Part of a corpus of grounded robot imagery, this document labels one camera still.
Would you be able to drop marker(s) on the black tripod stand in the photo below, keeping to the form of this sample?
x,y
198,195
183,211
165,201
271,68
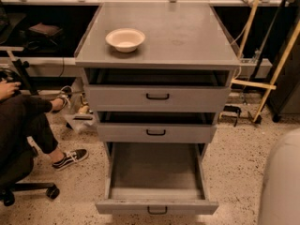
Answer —
x,y
21,67

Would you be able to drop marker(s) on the grey dustpan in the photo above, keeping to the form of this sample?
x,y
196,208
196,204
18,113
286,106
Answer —
x,y
81,122

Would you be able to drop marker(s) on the person's hand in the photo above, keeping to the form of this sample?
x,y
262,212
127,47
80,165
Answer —
x,y
8,89

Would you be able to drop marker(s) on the black white sneaker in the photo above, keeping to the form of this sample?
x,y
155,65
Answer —
x,y
70,158
62,100

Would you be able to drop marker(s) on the grey middle drawer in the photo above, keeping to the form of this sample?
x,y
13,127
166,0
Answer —
x,y
156,127

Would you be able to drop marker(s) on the grey top drawer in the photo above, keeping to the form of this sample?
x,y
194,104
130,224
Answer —
x,y
156,90

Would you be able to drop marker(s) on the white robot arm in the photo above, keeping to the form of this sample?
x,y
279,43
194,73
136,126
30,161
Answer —
x,y
280,195

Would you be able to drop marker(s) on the grey drawer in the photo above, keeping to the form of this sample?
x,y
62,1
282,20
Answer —
x,y
156,179
156,90
156,127

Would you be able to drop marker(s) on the grey bottom drawer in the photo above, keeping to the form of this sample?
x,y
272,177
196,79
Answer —
x,y
156,179

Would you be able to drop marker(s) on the black office chair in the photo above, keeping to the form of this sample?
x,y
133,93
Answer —
x,y
15,171

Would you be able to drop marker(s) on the grey drawer cabinet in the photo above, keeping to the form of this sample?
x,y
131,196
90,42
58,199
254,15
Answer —
x,y
184,36

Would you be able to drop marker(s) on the black white sneaker near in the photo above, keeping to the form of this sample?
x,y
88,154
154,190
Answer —
x,y
70,158

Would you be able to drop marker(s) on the black white sneaker far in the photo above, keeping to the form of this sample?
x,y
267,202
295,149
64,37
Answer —
x,y
62,100

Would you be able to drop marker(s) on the seated person black trousers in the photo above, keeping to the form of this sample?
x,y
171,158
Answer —
x,y
22,117

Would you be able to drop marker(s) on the white paper bowl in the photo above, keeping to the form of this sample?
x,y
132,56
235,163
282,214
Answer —
x,y
125,40

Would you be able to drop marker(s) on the dark bag under bench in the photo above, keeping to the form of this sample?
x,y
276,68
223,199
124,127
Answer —
x,y
41,36

